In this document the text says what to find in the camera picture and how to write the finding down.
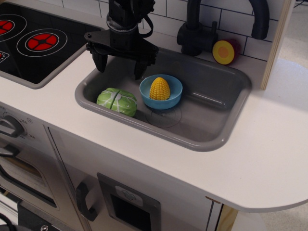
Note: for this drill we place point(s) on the yellow toy corn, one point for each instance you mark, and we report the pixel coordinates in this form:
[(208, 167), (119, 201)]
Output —
[(159, 89)]

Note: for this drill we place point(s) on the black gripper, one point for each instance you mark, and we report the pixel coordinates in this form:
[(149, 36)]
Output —
[(129, 45)]

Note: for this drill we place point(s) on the black toy faucet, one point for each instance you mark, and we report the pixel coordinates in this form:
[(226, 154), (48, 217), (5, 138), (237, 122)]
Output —
[(194, 40)]

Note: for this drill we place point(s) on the grey oven knob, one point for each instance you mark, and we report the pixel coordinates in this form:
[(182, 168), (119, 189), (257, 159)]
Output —
[(9, 126)]

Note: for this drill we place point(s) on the black toy stovetop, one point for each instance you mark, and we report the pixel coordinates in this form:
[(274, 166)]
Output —
[(36, 46)]

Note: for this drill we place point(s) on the black cabinet door handle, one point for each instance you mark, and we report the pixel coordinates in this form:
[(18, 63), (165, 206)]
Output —
[(86, 202)]

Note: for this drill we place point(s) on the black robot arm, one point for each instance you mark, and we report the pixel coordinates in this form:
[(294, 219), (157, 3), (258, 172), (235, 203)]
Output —
[(128, 27)]

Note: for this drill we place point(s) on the grey oven door handle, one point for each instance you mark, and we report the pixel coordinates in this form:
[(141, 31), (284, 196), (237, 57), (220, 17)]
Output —
[(9, 151)]

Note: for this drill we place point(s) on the wooden side panel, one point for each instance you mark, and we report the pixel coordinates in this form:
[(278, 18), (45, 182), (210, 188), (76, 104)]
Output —
[(281, 29)]

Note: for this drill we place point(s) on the green toy cabbage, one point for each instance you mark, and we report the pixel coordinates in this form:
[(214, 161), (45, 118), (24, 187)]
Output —
[(118, 100)]

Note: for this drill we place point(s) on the toy oven door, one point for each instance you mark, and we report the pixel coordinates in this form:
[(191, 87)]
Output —
[(33, 177)]

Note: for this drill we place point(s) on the blue plastic bowl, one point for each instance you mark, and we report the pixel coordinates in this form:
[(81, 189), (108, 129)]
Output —
[(175, 92)]

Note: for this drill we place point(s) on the grey toy dispenser panel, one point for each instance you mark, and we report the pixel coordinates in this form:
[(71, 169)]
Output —
[(129, 206)]

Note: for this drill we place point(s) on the grey plastic sink basin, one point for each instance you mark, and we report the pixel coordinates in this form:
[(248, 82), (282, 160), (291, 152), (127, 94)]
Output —
[(211, 101)]

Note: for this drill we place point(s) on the red yellow toy fruit half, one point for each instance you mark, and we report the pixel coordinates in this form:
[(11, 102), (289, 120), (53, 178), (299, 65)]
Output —
[(226, 51)]

